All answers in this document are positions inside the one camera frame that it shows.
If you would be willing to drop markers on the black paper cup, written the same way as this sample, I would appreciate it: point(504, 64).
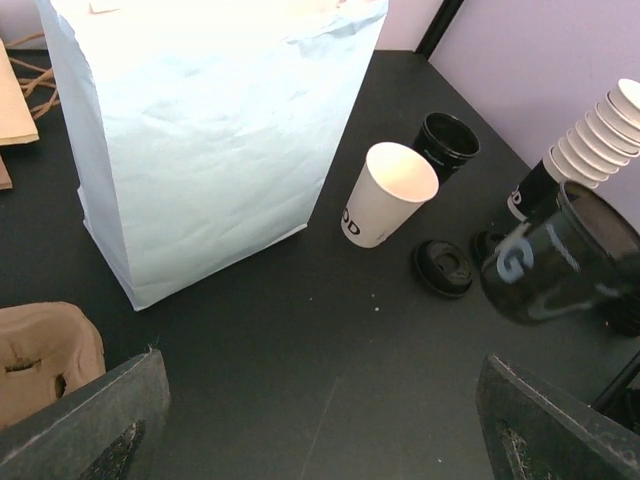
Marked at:
point(446, 143)
point(574, 252)

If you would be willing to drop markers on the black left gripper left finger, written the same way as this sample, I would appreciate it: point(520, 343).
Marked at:
point(110, 428)

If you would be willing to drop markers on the black cup lid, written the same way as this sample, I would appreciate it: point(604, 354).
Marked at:
point(443, 267)

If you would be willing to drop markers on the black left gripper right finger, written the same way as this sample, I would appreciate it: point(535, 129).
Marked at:
point(534, 430)

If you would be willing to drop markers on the brown kraft paper bag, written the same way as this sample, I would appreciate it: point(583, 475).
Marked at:
point(5, 178)

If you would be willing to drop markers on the tan kraft paper bag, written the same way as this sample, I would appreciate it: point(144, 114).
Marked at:
point(17, 118)

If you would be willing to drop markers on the tall stack of paper cups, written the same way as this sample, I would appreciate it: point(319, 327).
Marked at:
point(605, 140)

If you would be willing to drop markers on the light blue paper bag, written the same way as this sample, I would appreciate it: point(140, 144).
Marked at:
point(202, 132)

